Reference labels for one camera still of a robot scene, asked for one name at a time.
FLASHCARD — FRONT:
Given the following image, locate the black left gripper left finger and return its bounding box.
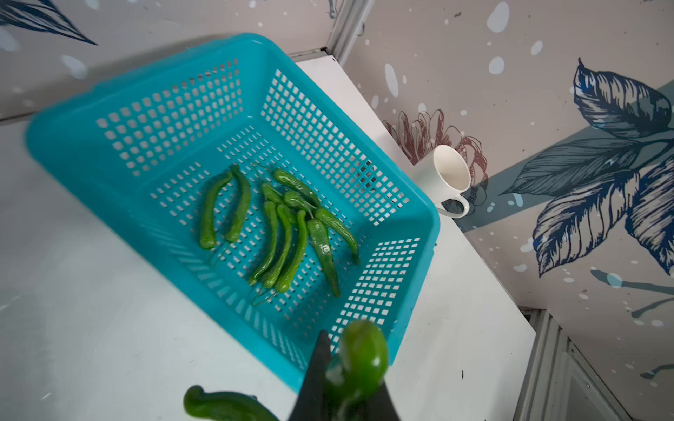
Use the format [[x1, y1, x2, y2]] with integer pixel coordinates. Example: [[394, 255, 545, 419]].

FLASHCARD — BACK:
[[289, 331, 331, 421]]

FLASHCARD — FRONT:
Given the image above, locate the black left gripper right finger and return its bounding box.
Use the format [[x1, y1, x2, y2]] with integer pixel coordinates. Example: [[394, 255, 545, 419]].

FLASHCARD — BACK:
[[368, 382, 400, 421]]

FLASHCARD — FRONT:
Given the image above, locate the green pepper bunch container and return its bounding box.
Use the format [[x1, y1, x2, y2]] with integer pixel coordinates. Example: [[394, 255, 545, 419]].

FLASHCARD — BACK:
[[198, 164, 360, 298], [183, 319, 389, 420]]

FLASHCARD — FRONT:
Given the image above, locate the teal plastic basket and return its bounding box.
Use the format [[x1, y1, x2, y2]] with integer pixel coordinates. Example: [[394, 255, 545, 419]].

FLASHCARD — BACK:
[[26, 34, 440, 389]]

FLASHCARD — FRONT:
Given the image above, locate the white ceramic mug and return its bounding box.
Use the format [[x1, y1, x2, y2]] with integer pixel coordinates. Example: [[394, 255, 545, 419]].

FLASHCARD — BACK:
[[410, 145, 471, 219]]

